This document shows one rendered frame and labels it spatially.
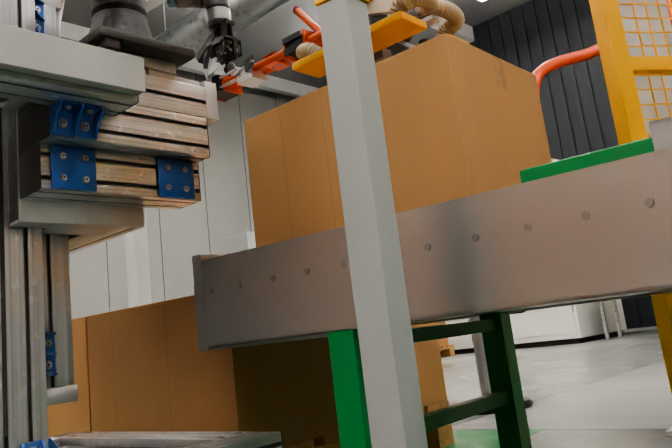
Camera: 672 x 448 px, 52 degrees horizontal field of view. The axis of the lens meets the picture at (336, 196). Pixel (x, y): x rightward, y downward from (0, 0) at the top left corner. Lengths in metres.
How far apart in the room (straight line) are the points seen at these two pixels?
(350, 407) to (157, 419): 0.76
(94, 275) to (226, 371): 10.80
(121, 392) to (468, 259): 1.19
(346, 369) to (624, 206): 0.56
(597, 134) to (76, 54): 11.89
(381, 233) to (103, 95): 0.59
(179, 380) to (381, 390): 0.91
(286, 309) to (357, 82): 0.51
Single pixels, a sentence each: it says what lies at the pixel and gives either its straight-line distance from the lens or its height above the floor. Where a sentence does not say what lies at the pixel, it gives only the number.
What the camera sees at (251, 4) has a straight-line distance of 9.51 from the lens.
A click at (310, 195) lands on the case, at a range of 1.55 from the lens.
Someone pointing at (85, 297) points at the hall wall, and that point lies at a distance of 12.35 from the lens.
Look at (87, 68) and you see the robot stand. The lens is 1.30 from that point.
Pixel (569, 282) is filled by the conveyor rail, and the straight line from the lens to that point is 1.09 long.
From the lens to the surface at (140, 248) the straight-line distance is 5.36.
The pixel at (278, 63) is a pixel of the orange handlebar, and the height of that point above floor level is 1.16.
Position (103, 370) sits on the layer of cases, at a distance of 2.12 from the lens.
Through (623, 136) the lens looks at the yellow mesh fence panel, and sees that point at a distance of 1.88.
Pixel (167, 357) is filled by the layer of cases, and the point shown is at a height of 0.40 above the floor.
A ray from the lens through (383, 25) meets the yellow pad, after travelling 1.57.
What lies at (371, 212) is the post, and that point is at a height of 0.57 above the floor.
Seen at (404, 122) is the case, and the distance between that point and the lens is 1.41.
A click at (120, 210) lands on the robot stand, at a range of 1.55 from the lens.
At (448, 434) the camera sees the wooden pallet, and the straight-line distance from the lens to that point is 2.50.
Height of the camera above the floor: 0.39
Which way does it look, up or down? 12 degrees up
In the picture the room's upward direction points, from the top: 7 degrees counter-clockwise
